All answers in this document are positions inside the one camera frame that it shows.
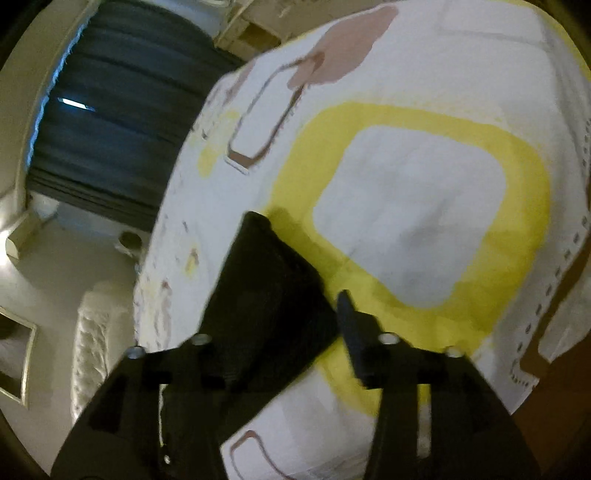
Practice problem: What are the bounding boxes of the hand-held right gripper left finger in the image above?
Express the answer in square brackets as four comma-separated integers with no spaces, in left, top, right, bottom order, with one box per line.
[50,333,232,480]

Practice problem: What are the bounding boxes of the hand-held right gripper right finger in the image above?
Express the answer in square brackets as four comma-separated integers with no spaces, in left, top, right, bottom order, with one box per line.
[336,290,543,480]

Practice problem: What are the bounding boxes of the black pants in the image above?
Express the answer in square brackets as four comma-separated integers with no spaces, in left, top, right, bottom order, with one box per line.
[157,210,343,480]

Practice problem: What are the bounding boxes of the white tufted headboard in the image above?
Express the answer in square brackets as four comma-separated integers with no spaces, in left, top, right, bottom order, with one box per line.
[69,281,140,422]

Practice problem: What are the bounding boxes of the printed white yellow bed sheet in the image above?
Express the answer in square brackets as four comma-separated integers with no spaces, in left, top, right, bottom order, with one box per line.
[133,0,591,480]

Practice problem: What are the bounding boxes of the dark pleated curtain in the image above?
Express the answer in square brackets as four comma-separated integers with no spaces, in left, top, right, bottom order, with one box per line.
[25,0,246,232]

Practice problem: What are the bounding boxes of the cardboard box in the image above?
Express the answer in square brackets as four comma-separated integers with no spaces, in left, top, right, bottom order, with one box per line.
[215,0,354,63]

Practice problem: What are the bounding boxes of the framed wall picture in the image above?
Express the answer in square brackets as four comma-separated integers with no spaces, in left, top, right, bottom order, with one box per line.
[0,306,38,408]

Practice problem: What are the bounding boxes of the wall lamp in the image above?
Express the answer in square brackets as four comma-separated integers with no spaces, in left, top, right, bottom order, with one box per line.
[4,216,46,265]

